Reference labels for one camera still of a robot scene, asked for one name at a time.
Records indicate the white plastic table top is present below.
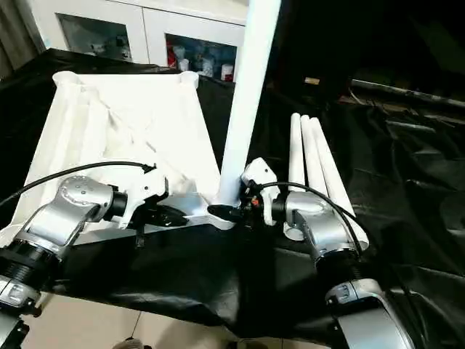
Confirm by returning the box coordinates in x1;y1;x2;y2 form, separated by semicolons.
0;71;237;248

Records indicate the white plastic table leg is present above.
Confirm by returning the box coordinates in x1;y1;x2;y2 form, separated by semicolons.
308;116;370;252
284;112;310;241
217;0;283;214
299;114;330;190

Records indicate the black mat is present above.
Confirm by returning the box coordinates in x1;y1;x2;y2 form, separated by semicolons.
0;47;465;349

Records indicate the grey robot left foot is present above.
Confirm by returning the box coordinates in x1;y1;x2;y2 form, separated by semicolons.
116;336;146;349

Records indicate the red bottle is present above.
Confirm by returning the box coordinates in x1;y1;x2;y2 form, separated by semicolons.
166;39;179;68

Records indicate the dark metal pole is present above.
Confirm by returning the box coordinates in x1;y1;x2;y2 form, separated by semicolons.
350;79;465;110

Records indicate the white glass-door cabinet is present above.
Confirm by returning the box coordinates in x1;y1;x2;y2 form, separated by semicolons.
32;0;251;83

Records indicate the grey curtain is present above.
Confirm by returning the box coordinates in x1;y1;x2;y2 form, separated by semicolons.
0;0;48;79

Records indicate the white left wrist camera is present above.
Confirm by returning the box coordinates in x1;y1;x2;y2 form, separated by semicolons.
116;165;170;230

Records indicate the black right camera cable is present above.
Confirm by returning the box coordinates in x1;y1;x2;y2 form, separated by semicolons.
254;182;429;349

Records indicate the black camera cable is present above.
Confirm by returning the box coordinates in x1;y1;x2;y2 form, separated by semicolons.
0;161;157;204
254;182;429;349

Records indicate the black left camera cable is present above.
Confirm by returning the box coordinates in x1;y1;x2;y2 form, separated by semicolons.
0;161;157;204

